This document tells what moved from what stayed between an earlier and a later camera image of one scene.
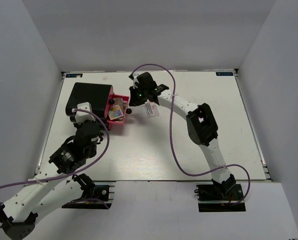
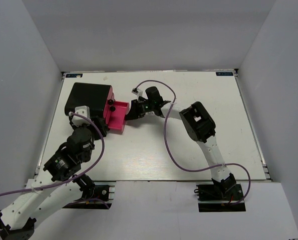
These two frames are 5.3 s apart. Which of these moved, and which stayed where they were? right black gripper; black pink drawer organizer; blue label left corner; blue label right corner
Moved: right black gripper
Stayed: black pink drawer organizer; blue label left corner; blue label right corner
